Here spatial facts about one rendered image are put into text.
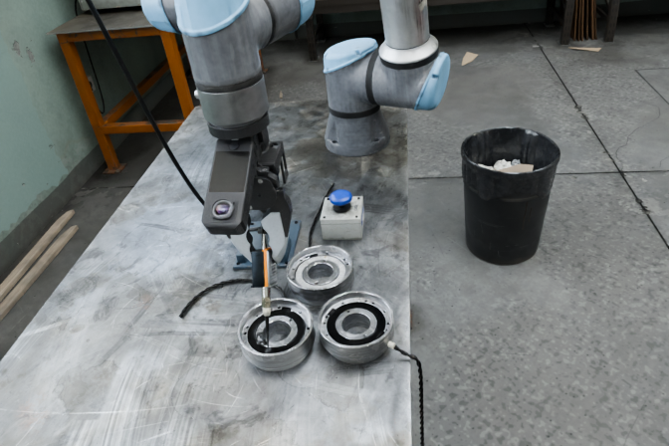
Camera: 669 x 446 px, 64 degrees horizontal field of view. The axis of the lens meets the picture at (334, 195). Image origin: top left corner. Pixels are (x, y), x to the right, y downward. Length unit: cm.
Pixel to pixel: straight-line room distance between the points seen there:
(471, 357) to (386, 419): 112
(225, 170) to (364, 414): 34
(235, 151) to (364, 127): 59
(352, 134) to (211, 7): 67
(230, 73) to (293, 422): 42
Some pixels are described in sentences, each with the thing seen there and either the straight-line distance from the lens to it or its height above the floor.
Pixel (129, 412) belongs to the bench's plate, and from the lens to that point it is 79.
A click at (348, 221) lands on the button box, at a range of 92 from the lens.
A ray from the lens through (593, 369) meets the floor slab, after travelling 184.
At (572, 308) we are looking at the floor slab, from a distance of 200.
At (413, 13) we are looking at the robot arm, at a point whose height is 112.
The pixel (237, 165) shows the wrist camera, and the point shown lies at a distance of 61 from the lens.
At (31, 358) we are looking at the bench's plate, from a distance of 93.
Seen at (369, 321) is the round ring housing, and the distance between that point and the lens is 76.
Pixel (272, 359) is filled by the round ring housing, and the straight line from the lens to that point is 73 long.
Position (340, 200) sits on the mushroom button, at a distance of 91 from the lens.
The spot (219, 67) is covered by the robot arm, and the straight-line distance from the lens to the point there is 57.
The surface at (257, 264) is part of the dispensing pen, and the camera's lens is 70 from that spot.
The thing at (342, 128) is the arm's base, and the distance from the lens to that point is 118.
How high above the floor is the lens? 138
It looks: 33 degrees down
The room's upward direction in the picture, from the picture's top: 7 degrees counter-clockwise
